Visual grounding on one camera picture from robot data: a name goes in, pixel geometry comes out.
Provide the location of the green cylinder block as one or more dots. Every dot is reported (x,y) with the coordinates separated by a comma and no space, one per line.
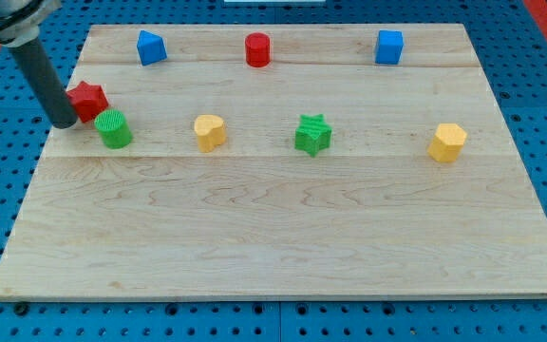
(113,129)

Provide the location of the blue triangle block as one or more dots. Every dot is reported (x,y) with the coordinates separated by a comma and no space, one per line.
(151,48)

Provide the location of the yellow heart block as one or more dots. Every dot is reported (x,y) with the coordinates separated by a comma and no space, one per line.
(210,131)

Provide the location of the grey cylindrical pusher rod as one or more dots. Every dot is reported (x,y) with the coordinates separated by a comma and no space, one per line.
(42,77)

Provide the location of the red cylinder block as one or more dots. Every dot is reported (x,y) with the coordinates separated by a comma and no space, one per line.
(257,49)

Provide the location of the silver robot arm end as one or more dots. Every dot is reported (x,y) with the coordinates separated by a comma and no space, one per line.
(20,20)

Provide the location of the red star block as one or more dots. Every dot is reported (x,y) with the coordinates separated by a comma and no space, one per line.
(87,100)

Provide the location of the light wooden board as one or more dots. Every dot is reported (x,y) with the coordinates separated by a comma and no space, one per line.
(372,217)

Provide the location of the yellow hexagon block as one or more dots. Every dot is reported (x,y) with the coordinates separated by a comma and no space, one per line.
(447,143)

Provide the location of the blue cube block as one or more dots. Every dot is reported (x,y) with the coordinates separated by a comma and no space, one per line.
(389,47)

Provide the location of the green star block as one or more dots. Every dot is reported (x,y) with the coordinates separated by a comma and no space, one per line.
(313,134)

